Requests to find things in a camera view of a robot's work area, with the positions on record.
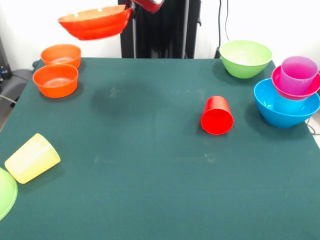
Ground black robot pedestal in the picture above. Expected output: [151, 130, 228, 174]
[115, 0, 202, 60]

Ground black wall cable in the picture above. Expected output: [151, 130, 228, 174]
[224, 0, 232, 42]
[214, 0, 223, 60]

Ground pink bowl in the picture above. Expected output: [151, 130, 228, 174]
[271, 65, 320, 101]

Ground dark green table cloth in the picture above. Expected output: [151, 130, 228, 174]
[0, 56, 320, 240]

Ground yellow cup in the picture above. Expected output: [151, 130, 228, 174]
[4, 132, 62, 185]

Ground blue cup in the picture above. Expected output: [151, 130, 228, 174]
[272, 94, 309, 113]

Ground gray chair base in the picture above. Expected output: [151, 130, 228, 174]
[0, 68, 33, 103]

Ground purple cup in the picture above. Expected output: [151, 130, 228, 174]
[279, 55, 319, 96]

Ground small orange bowl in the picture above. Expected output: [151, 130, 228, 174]
[40, 44, 82, 70]
[32, 63, 80, 99]

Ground red cup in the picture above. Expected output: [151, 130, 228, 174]
[200, 95, 235, 136]

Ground large orange bowl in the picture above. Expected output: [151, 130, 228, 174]
[57, 4, 133, 41]

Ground blue bowl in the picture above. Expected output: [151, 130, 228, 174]
[253, 77, 320, 129]

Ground green bowl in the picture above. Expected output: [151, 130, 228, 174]
[0, 166, 19, 222]
[219, 39, 273, 80]

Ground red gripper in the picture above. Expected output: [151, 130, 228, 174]
[130, 0, 166, 20]

